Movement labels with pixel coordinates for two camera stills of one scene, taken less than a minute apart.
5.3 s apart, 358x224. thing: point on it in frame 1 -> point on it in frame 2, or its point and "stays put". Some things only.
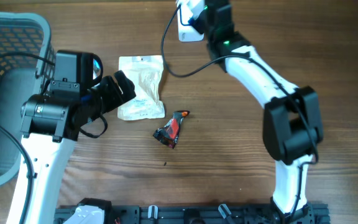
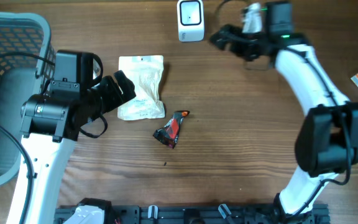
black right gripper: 196,25 -> 227,31
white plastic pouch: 145,72 stays put
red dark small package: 168,134 stays put
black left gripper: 115,97 stays put
